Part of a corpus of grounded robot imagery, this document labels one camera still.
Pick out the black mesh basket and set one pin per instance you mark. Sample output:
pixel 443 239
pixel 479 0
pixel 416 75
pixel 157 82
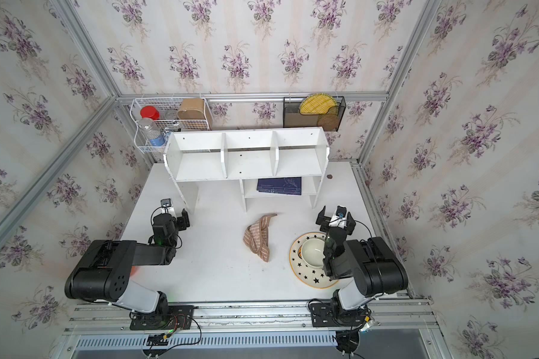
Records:
pixel 292 118

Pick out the aluminium mounting rail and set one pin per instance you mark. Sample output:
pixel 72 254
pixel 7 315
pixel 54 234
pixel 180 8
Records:
pixel 253 316

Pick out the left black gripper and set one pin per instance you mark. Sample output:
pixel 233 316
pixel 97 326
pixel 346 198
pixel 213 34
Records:
pixel 184 223

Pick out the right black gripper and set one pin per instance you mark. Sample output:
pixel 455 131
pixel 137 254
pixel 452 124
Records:
pixel 323 220

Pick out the white wire basket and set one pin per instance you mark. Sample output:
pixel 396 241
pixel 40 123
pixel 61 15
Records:
pixel 168 122

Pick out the yellow round woven mat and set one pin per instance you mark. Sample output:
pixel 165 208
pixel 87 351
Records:
pixel 317 104

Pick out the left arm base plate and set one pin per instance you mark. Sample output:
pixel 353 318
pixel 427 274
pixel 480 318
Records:
pixel 178 317

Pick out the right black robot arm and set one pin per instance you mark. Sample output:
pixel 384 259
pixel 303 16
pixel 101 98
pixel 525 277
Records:
pixel 373 269

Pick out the cream ceramic bowl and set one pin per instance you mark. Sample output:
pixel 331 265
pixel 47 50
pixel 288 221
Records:
pixel 311 253

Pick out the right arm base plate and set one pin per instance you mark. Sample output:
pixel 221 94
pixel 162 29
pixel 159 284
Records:
pixel 326 314

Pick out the brown cardboard box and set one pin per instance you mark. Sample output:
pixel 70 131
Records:
pixel 195 115

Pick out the clear plastic water bottle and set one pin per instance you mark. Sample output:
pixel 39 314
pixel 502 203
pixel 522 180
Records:
pixel 152 132

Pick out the white wooden bookshelf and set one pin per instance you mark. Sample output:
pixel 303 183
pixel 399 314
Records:
pixel 245 157

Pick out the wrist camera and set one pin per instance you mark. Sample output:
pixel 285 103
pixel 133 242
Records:
pixel 166 207
pixel 340 216

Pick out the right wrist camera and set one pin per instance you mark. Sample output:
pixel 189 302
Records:
pixel 340 216

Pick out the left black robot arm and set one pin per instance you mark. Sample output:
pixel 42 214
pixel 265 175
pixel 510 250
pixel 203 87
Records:
pixel 103 275

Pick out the brown striped cloth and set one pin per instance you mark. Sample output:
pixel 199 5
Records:
pixel 256 237

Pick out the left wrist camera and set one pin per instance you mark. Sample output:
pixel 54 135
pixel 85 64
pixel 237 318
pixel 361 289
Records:
pixel 166 207

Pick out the star patterned plate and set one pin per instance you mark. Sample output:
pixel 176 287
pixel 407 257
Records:
pixel 315 278

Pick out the brown round coaster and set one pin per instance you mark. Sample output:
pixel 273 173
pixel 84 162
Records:
pixel 328 122

